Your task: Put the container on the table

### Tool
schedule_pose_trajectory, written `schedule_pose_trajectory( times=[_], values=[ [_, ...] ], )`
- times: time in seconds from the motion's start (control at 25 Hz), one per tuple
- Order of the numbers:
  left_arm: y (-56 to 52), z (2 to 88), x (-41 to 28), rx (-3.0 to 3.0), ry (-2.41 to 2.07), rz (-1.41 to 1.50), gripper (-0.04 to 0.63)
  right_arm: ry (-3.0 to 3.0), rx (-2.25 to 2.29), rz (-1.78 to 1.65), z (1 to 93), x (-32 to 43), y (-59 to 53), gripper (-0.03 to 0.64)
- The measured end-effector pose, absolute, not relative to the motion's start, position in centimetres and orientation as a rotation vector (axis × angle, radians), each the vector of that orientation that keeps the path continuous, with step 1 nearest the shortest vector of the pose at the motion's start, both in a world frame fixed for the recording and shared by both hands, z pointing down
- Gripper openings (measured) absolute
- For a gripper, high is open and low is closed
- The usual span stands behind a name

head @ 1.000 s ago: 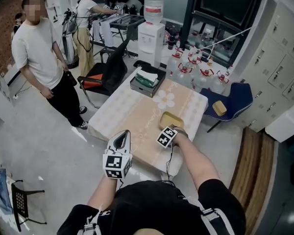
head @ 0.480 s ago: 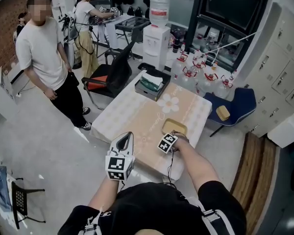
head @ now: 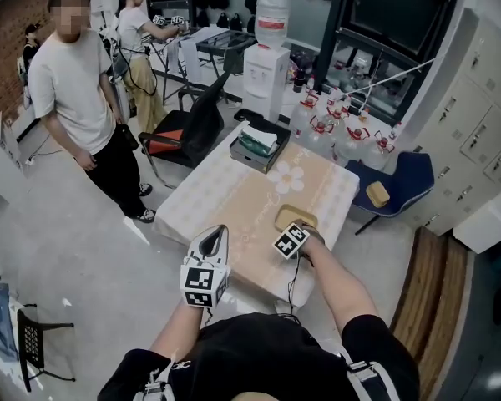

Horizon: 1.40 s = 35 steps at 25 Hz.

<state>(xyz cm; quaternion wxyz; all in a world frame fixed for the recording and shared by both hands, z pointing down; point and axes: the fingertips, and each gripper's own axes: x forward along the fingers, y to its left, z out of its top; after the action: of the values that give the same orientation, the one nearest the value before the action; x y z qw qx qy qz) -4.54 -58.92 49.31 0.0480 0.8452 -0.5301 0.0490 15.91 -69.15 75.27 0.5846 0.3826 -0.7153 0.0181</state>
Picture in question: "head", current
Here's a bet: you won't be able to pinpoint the person's right forearm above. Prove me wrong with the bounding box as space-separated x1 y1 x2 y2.
296 236 380 336

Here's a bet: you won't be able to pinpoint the white harness straps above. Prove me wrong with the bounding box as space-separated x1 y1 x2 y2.
133 347 396 401

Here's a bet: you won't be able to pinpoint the person's left forearm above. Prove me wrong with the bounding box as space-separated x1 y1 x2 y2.
149 303 205 357

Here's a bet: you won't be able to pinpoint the white water dispenser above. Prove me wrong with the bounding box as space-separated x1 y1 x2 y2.
242 43 291 121

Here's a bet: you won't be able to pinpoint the row of black hanging bags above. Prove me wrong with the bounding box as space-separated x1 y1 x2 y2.
194 0 336 33

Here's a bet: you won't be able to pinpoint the grey locker cabinet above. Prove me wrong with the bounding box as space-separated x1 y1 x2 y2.
399 5 501 238

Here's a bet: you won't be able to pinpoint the black open desk box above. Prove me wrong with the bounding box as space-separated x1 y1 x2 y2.
228 119 293 175

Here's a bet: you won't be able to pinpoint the brown wooden bench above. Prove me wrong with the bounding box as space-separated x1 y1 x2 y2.
389 225 469 401

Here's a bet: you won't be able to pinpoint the clear red-capped water jug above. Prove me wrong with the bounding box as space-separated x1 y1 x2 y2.
363 130 397 171
325 105 352 141
332 126 372 167
306 116 336 160
291 94 320 138

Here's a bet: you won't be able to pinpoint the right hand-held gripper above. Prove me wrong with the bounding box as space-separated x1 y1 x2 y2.
273 221 326 261

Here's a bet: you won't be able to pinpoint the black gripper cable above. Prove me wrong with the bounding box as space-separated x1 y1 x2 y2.
286 253 315 322

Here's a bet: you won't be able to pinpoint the person's black shirt torso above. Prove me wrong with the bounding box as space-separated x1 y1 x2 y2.
96 312 421 401

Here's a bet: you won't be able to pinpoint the green and white folded cloth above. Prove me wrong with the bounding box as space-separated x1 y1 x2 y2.
238 124 281 157

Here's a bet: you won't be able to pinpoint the clear dispenser water bottle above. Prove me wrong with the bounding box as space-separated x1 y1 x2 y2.
254 0 291 52

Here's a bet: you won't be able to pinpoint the white cardboard box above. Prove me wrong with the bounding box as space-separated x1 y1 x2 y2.
0 112 31 209

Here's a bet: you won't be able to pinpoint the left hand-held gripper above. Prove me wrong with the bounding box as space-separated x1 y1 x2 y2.
180 225 231 309

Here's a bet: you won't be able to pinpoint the black framed glass cabinet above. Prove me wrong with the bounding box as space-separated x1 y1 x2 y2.
316 0 465 127

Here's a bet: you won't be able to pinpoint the table with floral tablecloth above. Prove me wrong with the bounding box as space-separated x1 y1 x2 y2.
153 119 361 308

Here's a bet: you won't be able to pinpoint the tan shallow tray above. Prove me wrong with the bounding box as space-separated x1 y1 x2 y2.
274 203 319 231

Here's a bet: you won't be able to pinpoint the glass top table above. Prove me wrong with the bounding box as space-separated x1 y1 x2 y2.
161 26 259 104

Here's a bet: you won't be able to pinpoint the black office chair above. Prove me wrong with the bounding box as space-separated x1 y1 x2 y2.
138 69 232 190

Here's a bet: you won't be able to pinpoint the tan rectangular container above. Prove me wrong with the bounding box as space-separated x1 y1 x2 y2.
366 181 391 209

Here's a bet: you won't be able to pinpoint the blue chair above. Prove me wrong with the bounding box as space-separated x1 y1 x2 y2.
344 151 436 236

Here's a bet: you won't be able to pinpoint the white storage box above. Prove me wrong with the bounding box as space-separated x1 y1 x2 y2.
451 200 501 255

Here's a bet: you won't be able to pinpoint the black metal stool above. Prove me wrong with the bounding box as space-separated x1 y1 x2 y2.
16 302 77 393

